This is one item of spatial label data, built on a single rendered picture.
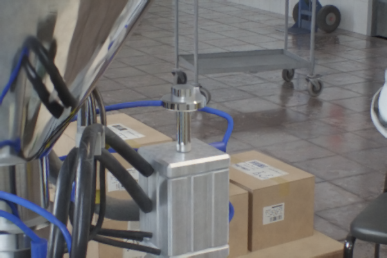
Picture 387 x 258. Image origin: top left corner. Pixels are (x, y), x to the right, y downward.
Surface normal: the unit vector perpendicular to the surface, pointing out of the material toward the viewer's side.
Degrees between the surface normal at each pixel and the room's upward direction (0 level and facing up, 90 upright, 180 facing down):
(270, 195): 90
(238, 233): 90
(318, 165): 0
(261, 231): 90
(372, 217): 0
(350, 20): 90
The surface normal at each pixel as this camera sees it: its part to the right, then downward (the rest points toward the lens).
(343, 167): 0.00, -0.96
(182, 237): 0.49, 0.24
